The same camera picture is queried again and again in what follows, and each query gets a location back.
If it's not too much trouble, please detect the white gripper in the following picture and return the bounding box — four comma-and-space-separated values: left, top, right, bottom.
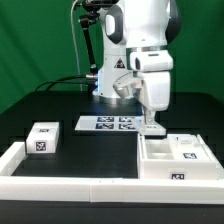
130, 50, 173, 126

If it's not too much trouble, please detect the white cabinet door panel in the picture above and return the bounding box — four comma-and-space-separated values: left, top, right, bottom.
132, 116, 166, 136
167, 134, 211, 161

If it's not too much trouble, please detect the white cabinet body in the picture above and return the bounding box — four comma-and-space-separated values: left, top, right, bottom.
137, 135, 218, 180

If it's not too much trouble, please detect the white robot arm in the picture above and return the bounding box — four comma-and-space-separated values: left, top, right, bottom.
94, 0, 181, 133

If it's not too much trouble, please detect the white fiducial marker sheet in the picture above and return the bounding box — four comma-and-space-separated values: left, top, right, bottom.
75, 116, 135, 132

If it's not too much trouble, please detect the small white tagged box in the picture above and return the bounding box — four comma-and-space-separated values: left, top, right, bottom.
26, 122, 59, 154

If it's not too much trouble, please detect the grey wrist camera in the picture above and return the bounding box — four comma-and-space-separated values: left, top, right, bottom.
113, 72, 141, 99

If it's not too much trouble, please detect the black cable bundle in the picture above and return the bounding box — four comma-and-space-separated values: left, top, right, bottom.
35, 75, 98, 92

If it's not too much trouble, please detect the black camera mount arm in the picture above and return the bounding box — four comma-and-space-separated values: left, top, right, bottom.
79, 0, 104, 74

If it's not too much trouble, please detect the white U-shaped fence frame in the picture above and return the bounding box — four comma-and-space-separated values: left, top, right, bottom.
0, 142, 224, 205

